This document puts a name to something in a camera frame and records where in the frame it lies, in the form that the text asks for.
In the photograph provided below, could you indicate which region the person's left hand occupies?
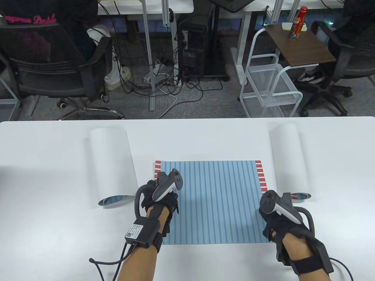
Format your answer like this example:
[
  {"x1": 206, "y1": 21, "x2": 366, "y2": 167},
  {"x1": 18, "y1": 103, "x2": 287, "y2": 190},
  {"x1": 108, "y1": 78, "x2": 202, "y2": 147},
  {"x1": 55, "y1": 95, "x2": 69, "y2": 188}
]
[{"x1": 140, "y1": 179, "x2": 180, "y2": 238}]

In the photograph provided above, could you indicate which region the person's right hand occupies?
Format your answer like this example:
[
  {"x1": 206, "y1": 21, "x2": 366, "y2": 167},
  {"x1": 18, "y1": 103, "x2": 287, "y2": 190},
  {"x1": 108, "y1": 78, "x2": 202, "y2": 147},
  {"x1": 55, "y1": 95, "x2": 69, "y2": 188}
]
[{"x1": 258, "y1": 206, "x2": 317, "y2": 267}]

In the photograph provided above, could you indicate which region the white and black controller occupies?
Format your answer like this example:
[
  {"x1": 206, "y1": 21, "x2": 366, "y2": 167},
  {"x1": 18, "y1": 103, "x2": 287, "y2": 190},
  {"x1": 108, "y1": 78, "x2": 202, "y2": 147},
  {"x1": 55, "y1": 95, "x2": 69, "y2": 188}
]
[
  {"x1": 134, "y1": 168, "x2": 183, "y2": 218},
  {"x1": 260, "y1": 190, "x2": 315, "y2": 234}
]

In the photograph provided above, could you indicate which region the paper sheet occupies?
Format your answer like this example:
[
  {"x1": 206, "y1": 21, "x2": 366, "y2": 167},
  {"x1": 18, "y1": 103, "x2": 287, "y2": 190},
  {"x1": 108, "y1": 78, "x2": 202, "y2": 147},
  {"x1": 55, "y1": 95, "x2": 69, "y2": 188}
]
[{"x1": 89, "y1": 126, "x2": 139, "y2": 207}]

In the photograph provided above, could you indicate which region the blue striped mouse pad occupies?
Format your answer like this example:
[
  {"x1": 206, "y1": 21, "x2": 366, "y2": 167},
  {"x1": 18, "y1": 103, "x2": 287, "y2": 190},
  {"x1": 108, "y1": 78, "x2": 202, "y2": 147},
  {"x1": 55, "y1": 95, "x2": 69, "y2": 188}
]
[
  {"x1": 269, "y1": 123, "x2": 311, "y2": 202},
  {"x1": 153, "y1": 160, "x2": 270, "y2": 245}
]

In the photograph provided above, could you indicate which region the person's right forearm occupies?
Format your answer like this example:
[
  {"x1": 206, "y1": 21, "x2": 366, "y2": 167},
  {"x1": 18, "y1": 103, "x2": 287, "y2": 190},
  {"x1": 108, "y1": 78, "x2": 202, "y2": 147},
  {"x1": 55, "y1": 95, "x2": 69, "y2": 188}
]
[{"x1": 283, "y1": 234, "x2": 331, "y2": 281}]

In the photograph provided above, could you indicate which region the person's left forearm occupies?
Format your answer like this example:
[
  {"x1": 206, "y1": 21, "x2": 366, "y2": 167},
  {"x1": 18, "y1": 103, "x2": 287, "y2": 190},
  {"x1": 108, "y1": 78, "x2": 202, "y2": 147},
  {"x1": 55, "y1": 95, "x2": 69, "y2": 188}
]
[{"x1": 113, "y1": 205, "x2": 170, "y2": 281}]

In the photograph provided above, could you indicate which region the white power strip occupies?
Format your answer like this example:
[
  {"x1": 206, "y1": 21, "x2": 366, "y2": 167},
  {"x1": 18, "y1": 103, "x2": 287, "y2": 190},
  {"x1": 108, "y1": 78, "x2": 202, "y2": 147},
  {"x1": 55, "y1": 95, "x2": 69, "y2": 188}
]
[{"x1": 143, "y1": 60, "x2": 164, "y2": 84}]

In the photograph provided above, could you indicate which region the black computer tower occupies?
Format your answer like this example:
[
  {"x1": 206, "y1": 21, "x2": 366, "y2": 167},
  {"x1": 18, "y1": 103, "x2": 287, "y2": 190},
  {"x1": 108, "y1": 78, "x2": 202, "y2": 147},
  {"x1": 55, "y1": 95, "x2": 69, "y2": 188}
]
[{"x1": 177, "y1": 15, "x2": 213, "y2": 78}]

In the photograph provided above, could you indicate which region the black mesh office chair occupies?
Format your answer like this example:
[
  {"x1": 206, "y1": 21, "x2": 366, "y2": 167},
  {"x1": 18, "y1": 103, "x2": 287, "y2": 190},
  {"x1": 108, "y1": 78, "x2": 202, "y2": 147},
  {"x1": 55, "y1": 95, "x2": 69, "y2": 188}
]
[
  {"x1": 299, "y1": 19, "x2": 375, "y2": 117},
  {"x1": 0, "y1": 22, "x2": 125, "y2": 120}
]

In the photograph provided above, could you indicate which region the grey metal desk leg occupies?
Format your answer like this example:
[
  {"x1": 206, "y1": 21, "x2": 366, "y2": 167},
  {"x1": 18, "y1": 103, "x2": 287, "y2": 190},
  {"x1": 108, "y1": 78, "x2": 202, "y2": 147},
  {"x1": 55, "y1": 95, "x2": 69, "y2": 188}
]
[{"x1": 0, "y1": 72, "x2": 21, "y2": 121}]

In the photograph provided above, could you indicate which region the brown wooden side table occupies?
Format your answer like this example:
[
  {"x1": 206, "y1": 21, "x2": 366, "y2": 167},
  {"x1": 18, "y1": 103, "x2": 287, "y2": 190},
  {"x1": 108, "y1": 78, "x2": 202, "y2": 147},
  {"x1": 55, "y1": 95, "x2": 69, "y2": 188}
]
[{"x1": 265, "y1": 23, "x2": 337, "y2": 68}]

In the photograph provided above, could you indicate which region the white desk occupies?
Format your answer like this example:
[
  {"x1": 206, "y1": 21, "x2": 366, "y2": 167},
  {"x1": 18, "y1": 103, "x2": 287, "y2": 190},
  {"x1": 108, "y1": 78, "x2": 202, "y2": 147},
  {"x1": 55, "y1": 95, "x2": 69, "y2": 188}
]
[
  {"x1": 230, "y1": 0, "x2": 345, "y2": 85},
  {"x1": 95, "y1": 0, "x2": 194, "y2": 16}
]

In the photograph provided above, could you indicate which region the red bottle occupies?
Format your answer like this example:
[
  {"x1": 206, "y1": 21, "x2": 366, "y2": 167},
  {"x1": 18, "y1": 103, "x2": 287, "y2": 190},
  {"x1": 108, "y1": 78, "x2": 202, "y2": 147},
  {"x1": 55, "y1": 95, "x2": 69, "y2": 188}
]
[{"x1": 289, "y1": 6, "x2": 308, "y2": 40}]

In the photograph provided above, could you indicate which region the black wrist camera with strap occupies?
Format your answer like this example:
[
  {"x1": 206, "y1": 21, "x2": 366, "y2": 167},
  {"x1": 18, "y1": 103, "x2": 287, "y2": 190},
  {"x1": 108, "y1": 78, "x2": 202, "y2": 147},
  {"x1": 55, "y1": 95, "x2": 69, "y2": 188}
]
[
  {"x1": 290, "y1": 239, "x2": 334, "y2": 275},
  {"x1": 125, "y1": 217, "x2": 163, "y2": 253}
]

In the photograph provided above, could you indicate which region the black camera cable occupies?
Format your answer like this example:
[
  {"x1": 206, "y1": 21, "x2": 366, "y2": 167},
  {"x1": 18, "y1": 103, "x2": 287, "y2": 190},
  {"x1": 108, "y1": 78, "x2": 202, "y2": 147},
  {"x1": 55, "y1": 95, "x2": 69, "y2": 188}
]
[
  {"x1": 330, "y1": 257, "x2": 353, "y2": 281},
  {"x1": 89, "y1": 243, "x2": 137, "y2": 281}
]

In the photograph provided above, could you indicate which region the tangle of floor cables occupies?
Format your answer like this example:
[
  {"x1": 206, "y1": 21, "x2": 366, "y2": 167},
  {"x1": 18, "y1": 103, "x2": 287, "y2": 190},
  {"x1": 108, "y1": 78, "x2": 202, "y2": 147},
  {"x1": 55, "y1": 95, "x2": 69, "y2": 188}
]
[{"x1": 113, "y1": 53, "x2": 223, "y2": 119}]

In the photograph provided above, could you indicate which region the white wire cart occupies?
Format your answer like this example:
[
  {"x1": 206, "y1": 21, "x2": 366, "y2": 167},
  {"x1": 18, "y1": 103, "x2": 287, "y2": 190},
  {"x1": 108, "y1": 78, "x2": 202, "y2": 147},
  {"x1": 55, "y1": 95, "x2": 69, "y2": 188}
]
[{"x1": 239, "y1": 28, "x2": 304, "y2": 117}]

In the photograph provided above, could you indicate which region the aluminium frame post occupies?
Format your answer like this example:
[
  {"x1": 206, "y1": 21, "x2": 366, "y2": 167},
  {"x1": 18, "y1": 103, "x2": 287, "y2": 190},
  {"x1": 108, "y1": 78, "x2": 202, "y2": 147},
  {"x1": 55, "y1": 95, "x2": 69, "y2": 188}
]
[
  {"x1": 271, "y1": 0, "x2": 290, "y2": 24},
  {"x1": 142, "y1": 0, "x2": 157, "y2": 112},
  {"x1": 162, "y1": 0, "x2": 175, "y2": 27}
]

